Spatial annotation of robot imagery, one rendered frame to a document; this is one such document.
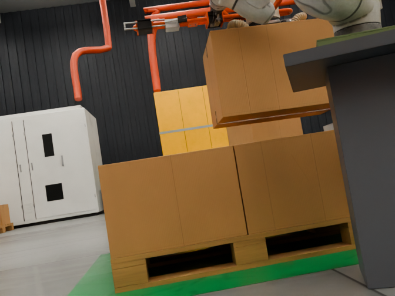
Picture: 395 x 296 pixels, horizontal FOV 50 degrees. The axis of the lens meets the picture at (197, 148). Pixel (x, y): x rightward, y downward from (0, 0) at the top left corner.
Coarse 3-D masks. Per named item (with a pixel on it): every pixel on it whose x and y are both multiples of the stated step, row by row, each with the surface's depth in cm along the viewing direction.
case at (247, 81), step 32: (224, 32) 191; (256, 32) 192; (288, 32) 193; (320, 32) 194; (224, 64) 190; (256, 64) 191; (224, 96) 188; (256, 96) 189; (288, 96) 190; (320, 96) 191
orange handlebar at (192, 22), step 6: (276, 0) 200; (282, 0) 198; (276, 6) 205; (282, 12) 214; (288, 12) 217; (192, 18) 209; (198, 18) 209; (204, 18) 209; (228, 18) 211; (156, 24) 206; (162, 24) 207; (180, 24) 212; (186, 24) 212; (192, 24) 211; (198, 24) 213; (204, 24) 214
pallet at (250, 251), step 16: (320, 224) 188; (336, 224) 202; (224, 240) 183; (240, 240) 184; (256, 240) 185; (272, 240) 232; (288, 240) 229; (352, 240) 189; (128, 256) 179; (144, 256) 179; (176, 256) 231; (192, 256) 223; (208, 256) 224; (240, 256) 183; (256, 256) 184; (272, 256) 191; (288, 256) 186; (304, 256) 186; (112, 272) 178; (128, 272) 178; (144, 272) 179; (192, 272) 185; (208, 272) 181; (224, 272) 182; (128, 288) 178
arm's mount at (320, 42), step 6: (372, 30) 123; (378, 30) 123; (384, 30) 122; (336, 36) 126; (342, 36) 126; (348, 36) 125; (354, 36) 125; (360, 36) 124; (318, 42) 127; (324, 42) 127; (330, 42) 126
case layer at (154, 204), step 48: (240, 144) 188; (288, 144) 190; (336, 144) 192; (144, 192) 182; (192, 192) 184; (240, 192) 188; (288, 192) 188; (336, 192) 190; (144, 240) 180; (192, 240) 182
